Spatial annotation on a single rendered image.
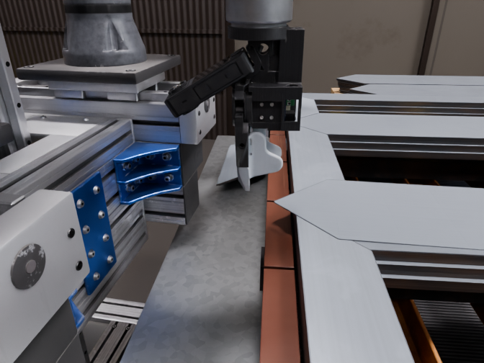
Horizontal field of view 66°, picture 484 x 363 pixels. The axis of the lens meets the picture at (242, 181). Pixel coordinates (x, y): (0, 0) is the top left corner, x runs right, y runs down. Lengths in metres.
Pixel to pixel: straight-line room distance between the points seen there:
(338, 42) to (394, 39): 0.41
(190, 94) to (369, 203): 0.32
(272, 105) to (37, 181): 0.30
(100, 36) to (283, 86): 0.39
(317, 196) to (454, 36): 2.79
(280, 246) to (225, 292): 0.18
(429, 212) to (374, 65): 2.65
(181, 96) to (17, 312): 0.27
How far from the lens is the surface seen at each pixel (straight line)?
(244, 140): 0.44
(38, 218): 0.33
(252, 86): 0.43
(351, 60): 3.18
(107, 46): 0.73
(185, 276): 0.72
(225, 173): 1.01
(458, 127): 1.06
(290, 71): 0.45
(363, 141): 0.91
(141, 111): 0.71
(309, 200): 0.58
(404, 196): 0.64
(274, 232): 0.57
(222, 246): 0.79
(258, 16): 0.42
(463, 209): 0.64
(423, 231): 0.56
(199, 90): 0.45
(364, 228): 0.54
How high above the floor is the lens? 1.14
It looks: 26 degrees down
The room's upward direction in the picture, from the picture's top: straight up
